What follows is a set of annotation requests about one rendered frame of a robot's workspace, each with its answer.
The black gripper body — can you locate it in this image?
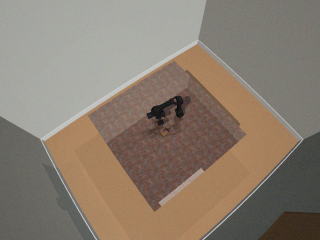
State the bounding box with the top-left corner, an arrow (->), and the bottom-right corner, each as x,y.
155,114 -> 164,126

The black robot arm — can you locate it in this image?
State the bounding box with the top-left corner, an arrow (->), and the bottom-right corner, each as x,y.
146,96 -> 184,119

